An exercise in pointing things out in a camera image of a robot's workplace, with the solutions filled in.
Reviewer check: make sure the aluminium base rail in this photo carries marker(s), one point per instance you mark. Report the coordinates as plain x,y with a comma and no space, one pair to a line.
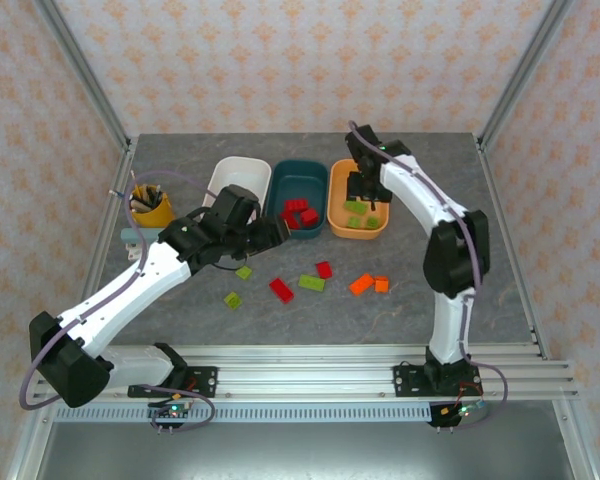
305,375

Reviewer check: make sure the green lego plate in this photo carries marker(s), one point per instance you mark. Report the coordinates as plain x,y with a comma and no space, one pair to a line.
354,206

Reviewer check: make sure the blue grey stapler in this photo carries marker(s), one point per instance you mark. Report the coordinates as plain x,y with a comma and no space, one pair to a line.
140,234

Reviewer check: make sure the controller board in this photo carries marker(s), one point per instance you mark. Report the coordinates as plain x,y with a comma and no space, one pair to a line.
462,412
172,412

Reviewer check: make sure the white plastic container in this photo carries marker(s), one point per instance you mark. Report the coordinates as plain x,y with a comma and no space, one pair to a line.
240,172

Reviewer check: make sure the left controller board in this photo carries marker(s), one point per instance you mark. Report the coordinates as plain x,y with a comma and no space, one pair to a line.
172,412

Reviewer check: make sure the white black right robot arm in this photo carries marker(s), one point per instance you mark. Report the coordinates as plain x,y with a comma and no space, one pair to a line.
450,325

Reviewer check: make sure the orange plastic container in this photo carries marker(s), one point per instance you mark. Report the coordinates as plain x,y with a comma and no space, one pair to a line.
337,215

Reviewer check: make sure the long green lego brick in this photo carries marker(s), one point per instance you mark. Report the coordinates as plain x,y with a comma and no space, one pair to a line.
311,283

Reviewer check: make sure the black left mount plate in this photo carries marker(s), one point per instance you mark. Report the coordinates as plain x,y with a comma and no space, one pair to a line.
205,380

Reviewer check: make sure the teal plastic container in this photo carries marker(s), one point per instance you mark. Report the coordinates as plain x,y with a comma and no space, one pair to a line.
300,180

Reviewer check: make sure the dark pens bundle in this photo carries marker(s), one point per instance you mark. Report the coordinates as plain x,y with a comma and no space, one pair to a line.
152,196

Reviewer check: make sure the right controller board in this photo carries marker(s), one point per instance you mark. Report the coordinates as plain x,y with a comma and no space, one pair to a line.
462,412

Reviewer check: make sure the small white staple box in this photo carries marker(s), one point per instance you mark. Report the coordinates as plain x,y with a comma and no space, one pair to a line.
132,252

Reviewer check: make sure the aluminium table side rail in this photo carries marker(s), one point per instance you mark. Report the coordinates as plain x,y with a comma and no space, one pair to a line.
96,260
511,250

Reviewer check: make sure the black right mount plate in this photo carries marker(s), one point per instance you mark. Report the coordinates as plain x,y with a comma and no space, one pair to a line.
405,382

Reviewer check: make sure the aluminium frame post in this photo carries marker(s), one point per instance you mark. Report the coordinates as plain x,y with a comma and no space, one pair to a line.
525,70
80,70

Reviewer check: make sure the red lego brick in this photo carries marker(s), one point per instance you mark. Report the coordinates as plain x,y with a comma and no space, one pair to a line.
309,216
324,270
281,290
296,206
292,222

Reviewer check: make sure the black mount plate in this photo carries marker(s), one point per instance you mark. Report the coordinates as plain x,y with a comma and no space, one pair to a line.
405,382
205,380

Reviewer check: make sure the yellow pencil cup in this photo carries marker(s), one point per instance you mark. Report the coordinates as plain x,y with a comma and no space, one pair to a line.
152,215

